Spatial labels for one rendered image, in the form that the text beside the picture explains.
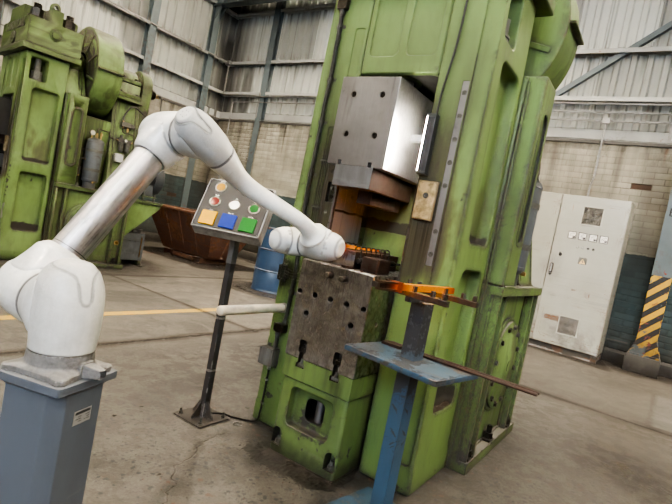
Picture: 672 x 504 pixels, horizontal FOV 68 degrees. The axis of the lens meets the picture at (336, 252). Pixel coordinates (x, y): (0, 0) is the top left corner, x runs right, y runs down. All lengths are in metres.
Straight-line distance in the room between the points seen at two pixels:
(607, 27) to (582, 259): 3.48
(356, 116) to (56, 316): 1.51
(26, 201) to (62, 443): 5.35
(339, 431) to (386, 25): 1.86
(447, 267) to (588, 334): 5.15
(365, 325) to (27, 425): 1.25
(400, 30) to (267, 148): 8.51
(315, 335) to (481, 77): 1.31
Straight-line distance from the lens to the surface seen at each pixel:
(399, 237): 2.63
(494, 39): 2.33
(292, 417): 2.44
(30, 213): 6.65
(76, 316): 1.34
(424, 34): 2.47
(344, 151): 2.30
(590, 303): 7.18
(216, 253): 8.77
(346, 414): 2.23
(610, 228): 7.19
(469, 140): 2.21
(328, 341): 2.20
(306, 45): 11.22
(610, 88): 8.41
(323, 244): 1.76
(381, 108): 2.26
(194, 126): 1.53
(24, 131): 6.53
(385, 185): 2.32
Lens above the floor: 1.09
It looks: 3 degrees down
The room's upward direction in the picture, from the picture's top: 11 degrees clockwise
